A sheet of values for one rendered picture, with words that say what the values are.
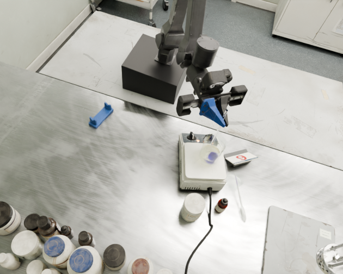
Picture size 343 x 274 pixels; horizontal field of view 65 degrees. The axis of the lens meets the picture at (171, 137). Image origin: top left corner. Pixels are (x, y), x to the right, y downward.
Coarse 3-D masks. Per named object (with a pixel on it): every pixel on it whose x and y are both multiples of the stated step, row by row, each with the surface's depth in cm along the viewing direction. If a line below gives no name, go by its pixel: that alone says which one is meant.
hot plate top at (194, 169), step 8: (192, 144) 81; (200, 144) 82; (184, 152) 80; (192, 152) 80; (192, 160) 78; (200, 160) 79; (192, 168) 77; (200, 168) 77; (208, 168) 77; (216, 168) 78; (224, 168) 78; (192, 176) 75; (200, 176) 76; (208, 176) 76; (216, 176) 76; (224, 176) 76
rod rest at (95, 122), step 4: (108, 104) 94; (104, 108) 95; (108, 108) 95; (112, 108) 96; (100, 112) 94; (104, 112) 94; (108, 112) 95; (96, 116) 93; (100, 116) 93; (104, 116) 93; (92, 120) 90; (96, 120) 92; (100, 120) 92; (104, 120) 93; (92, 124) 91; (96, 124) 91
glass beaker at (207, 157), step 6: (204, 138) 73; (210, 138) 76; (216, 138) 76; (222, 138) 74; (204, 144) 72; (210, 144) 79; (216, 144) 78; (222, 144) 75; (204, 150) 74; (222, 150) 76; (204, 156) 75; (210, 156) 74; (216, 156) 73; (204, 162) 77; (210, 162) 76; (216, 162) 77
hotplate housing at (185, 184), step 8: (184, 144) 84; (184, 160) 80; (184, 168) 79; (184, 176) 77; (184, 184) 78; (192, 184) 78; (200, 184) 78; (208, 184) 78; (216, 184) 78; (224, 184) 78; (208, 192) 79
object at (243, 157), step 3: (246, 153) 91; (249, 153) 91; (237, 156) 90; (240, 156) 90; (243, 156) 89; (246, 156) 89; (249, 156) 89; (252, 156) 89; (231, 159) 88; (234, 159) 88; (237, 159) 88; (240, 159) 87; (243, 159) 87; (246, 159) 87; (234, 162) 86
